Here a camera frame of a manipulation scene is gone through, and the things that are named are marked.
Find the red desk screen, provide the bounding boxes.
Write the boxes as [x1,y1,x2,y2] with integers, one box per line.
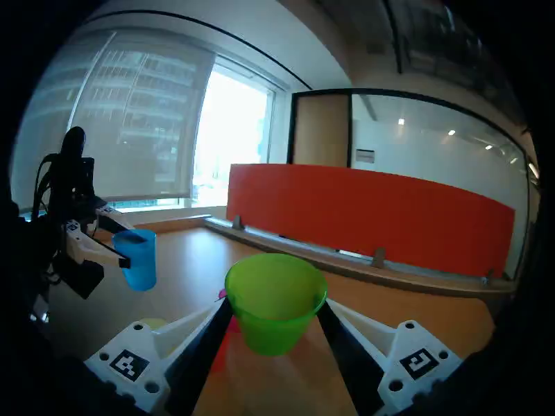
[203,163,518,297]

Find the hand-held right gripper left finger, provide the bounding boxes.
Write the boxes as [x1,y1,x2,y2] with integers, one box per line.
[84,297,235,416]

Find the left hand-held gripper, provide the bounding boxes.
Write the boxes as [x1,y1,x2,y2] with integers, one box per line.
[33,125,136,301]

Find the green plastic cup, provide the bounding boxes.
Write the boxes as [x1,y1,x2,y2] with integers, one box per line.
[223,252,329,358]

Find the black cable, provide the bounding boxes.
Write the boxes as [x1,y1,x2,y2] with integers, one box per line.
[31,153,58,220]

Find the blue plastic cup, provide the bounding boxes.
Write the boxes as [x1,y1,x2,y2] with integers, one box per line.
[111,229,158,292]

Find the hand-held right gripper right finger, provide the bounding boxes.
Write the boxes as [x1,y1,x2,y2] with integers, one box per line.
[317,297,463,416]

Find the pink plastic cup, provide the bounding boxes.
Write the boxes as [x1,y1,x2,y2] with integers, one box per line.
[212,287,242,375]

